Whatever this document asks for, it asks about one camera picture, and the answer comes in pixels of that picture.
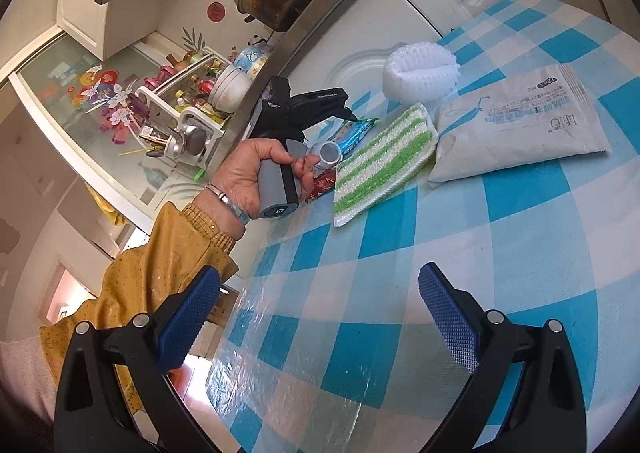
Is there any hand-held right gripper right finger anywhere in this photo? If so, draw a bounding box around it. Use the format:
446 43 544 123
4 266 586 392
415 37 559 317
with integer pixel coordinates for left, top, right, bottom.
417 261 588 453

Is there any steel edged kitchen countertop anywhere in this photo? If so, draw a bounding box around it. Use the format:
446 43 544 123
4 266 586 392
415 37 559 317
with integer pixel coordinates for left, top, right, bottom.
200 0 436 178

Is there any white plastic bottle blue label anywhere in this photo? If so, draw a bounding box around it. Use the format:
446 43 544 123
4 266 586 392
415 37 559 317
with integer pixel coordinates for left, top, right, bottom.
310 140 343 174

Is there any blue checked tablecloth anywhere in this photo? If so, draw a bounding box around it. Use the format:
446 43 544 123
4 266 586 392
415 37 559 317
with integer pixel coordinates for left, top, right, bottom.
205 0 640 453

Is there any teal snack wrapper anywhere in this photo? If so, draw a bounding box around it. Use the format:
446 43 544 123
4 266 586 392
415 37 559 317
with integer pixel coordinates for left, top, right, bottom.
330 118 379 156

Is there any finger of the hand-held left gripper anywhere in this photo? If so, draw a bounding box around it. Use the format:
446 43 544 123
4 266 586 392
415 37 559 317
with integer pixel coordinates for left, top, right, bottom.
305 102 361 131

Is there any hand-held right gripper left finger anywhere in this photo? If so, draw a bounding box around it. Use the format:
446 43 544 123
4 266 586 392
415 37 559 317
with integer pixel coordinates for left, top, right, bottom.
52 265 236 453

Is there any white dish rack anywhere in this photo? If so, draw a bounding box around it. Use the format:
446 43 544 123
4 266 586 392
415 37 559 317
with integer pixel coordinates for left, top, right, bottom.
135 47 236 168

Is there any white mesh sponge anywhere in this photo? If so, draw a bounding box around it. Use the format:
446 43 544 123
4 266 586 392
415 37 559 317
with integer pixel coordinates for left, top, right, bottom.
382 40 458 101

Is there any person's left forearm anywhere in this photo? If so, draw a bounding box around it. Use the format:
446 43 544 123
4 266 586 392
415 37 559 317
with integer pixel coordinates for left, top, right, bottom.
40 200 246 414

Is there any green striped mop pad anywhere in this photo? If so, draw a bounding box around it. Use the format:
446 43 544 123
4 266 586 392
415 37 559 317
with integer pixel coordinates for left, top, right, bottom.
332 102 440 229

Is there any person's left hand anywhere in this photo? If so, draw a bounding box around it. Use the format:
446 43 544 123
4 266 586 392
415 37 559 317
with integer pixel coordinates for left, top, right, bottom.
206 139 321 222

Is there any white printed pouch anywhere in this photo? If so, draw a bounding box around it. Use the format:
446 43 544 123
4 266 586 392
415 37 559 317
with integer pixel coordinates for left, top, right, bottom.
427 64 612 188

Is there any yellow hanging cloth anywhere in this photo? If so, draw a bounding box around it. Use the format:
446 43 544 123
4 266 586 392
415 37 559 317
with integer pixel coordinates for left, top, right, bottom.
85 183 126 229

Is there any red snack wrapper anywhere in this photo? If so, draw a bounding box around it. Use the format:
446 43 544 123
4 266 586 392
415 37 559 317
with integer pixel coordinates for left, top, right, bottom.
305 168 341 204

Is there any person's pale knitted garment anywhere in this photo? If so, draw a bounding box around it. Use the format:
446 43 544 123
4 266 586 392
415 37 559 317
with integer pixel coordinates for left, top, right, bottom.
0 338 56 426

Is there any cartoon printed bowl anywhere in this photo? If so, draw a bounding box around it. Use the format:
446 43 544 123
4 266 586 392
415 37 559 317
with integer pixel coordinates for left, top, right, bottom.
232 44 273 81

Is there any white bowl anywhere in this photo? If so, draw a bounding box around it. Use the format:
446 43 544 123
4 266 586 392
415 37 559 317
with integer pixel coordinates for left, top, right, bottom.
210 64 251 112

